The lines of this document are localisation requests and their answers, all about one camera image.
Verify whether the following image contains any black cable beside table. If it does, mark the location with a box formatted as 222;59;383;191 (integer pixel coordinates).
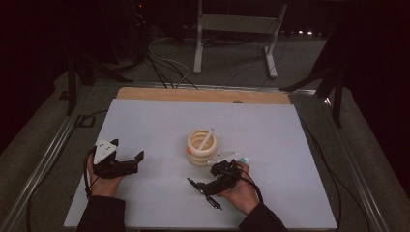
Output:
299;118;371;232

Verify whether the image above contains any black pen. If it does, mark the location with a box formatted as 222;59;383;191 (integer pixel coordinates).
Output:
187;177;223;211

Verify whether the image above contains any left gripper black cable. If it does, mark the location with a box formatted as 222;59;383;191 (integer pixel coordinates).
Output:
27;146;98;232

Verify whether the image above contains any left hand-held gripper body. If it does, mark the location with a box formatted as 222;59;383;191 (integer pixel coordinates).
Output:
93;138;139;180

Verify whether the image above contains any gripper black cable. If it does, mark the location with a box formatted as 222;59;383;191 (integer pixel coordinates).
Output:
231;168;264;205
27;146;98;232

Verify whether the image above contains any white table mat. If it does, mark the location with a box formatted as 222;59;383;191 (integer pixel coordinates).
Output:
63;98;338;230

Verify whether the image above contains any person's right hand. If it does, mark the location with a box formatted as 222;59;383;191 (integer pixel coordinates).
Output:
219;162;260;217

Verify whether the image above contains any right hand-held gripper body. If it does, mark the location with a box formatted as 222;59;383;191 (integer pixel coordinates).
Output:
207;152;242;194

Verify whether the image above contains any dark equipment rack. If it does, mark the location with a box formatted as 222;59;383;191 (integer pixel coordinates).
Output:
129;0;150;35

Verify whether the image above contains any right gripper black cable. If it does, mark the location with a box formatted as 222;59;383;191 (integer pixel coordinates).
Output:
231;168;264;205

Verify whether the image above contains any white pen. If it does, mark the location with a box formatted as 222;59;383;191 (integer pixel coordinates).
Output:
196;127;216;152

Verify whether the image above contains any white metal stand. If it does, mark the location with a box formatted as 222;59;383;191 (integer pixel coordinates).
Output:
192;0;288;79

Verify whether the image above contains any person's left hand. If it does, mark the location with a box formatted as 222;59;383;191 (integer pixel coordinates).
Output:
86;156;125;197

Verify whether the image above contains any white floor cable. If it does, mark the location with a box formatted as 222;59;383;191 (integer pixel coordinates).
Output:
147;37;191;89

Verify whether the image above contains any metal floor rail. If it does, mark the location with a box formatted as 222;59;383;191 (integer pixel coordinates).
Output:
322;96;392;232
0;86;95;232

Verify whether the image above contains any black stand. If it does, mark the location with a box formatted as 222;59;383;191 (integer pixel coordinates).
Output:
66;54;133;116
279;32;347;129

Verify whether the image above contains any cream ribbed pen holder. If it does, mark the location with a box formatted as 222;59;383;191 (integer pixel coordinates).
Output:
186;129;219;168

